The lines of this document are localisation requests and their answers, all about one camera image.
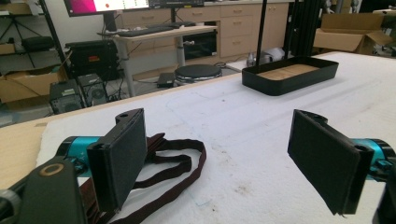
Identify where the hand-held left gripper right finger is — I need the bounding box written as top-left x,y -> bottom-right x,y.
287,108 -> 375,216

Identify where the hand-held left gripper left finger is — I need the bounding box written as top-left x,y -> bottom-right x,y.
86,107 -> 149,214

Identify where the dark maroon elastic strap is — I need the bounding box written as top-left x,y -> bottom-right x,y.
79,133 -> 207,224

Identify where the black tray with wooden bottom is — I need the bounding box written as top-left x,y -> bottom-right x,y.
241,55 -> 340,97

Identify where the white padded table mat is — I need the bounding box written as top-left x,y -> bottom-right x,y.
36,50 -> 396,224

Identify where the black computer tower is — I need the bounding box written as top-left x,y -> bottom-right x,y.
49,78 -> 84,116

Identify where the black power adapter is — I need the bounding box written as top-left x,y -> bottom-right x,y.
156,72 -> 176,90

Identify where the black equipment case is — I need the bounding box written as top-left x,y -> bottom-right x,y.
64,39 -> 120,80

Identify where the flat cardboard box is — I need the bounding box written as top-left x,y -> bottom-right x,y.
0,64 -> 69,105

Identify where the round black stool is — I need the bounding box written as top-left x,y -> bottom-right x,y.
174,63 -> 223,86

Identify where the light wooden standing desk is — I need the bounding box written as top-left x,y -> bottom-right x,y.
98,25 -> 219,98

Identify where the open cardboard box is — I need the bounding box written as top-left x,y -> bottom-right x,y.
312,12 -> 396,56

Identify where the black keyboard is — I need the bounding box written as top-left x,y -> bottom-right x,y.
117,25 -> 176,38

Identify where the black metal stand pole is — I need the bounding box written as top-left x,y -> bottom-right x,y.
255,0 -> 269,67

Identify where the computer monitor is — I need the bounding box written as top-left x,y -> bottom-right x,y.
63,0 -> 206,32

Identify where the wooden drawer cabinet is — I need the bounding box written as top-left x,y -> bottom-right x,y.
118,2 -> 290,60

